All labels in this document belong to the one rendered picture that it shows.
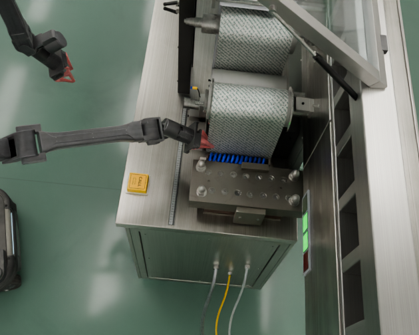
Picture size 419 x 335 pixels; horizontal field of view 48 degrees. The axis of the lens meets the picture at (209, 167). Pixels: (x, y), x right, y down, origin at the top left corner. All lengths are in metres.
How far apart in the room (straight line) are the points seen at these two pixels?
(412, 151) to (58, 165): 2.07
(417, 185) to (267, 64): 0.65
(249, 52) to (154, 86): 0.54
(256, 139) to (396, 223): 0.72
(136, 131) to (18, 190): 1.48
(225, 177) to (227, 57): 0.41
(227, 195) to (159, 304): 1.07
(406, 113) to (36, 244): 2.00
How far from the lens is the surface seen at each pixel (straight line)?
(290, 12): 0.96
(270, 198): 1.64
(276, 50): 1.60
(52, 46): 1.73
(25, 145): 1.43
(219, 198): 1.61
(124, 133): 1.49
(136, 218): 1.72
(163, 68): 2.06
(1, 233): 2.54
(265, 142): 1.62
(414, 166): 1.36
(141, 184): 1.75
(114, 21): 3.50
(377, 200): 1.01
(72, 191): 2.80
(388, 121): 1.12
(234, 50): 1.61
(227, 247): 1.87
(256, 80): 1.63
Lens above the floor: 2.51
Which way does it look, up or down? 63 degrees down
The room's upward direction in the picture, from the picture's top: 9 degrees clockwise
